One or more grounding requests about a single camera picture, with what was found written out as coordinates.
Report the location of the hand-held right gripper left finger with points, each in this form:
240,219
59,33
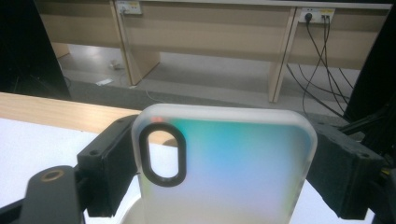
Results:
106,168

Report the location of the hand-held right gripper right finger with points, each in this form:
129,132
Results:
342,168

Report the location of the white plastic bin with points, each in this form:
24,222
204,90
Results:
132,216

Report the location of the black metal stand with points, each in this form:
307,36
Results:
370,121

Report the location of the white board sheet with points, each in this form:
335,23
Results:
31,149

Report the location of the white paper scrap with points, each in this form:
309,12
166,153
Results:
104,82

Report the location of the black curtain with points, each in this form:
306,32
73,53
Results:
28,53
376,62

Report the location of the white socket panel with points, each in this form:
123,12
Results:
128,7
317,14

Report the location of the beige wooden desk unit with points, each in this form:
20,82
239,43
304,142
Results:
202,31

